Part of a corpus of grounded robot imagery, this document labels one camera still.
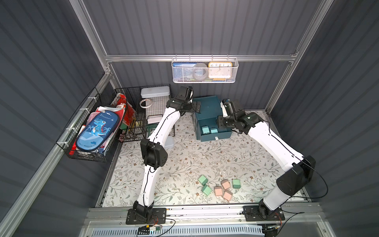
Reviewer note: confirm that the green plug upper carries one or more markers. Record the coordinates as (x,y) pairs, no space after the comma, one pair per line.
(203,180)

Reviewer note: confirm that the blue book in basket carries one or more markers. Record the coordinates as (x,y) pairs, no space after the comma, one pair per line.
(182,71)

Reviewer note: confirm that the white wire wall basket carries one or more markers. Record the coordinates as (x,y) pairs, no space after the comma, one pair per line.
(207,60)

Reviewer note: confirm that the blue dinosaur pencil case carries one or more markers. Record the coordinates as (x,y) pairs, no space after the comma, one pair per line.
(97,131)

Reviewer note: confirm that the light blue flat case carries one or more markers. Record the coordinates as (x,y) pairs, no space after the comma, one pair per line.
(169,142)

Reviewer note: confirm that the red patterned bag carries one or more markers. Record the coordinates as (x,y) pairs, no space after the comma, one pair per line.
(129,116)

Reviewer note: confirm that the teal plug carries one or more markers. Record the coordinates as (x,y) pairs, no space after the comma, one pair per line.
(205,130)
(213,130)

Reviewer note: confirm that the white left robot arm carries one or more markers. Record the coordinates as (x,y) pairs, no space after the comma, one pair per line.
(153,149)

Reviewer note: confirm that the yellow alarm clock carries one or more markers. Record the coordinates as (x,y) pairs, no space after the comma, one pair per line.
(220,70)

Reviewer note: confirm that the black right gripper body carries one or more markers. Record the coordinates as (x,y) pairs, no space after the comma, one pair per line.
(221,122)

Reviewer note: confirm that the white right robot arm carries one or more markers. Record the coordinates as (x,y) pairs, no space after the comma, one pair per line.
(298,170)

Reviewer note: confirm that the pink plug left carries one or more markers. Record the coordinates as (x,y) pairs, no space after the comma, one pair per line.
(218,191)

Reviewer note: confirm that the pink plug bottom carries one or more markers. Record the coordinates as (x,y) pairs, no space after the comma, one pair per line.
(228,195)

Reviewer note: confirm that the green plug right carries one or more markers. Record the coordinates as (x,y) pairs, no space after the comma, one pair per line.
(236,183)

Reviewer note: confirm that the pink plug top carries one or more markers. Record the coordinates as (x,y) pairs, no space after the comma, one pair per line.
(225,184)

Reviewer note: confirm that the green plug lower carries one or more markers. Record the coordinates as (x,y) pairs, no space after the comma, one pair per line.
(206,190)

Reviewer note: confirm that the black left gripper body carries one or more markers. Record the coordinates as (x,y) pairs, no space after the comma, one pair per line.
(195,106)

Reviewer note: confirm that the green plug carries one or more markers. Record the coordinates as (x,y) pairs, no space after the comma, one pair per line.
(203,180)
(236,183)
(206,190)

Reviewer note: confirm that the black wire floor crate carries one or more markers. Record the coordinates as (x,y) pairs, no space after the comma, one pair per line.
(149,112)

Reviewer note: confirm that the black wire side basket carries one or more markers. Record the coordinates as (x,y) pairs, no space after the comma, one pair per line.
(97,103)

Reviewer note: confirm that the pink plug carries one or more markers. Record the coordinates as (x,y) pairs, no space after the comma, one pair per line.
(225,184)
(218,191)
(228,195)

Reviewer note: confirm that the grey tape roll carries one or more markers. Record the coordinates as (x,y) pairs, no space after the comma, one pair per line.
(200,72)

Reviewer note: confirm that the grey plastic box lid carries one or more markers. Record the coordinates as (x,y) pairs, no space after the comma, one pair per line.
(153,92)

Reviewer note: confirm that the teal drawer cabinet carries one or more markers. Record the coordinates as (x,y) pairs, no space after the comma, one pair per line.
(209,111)

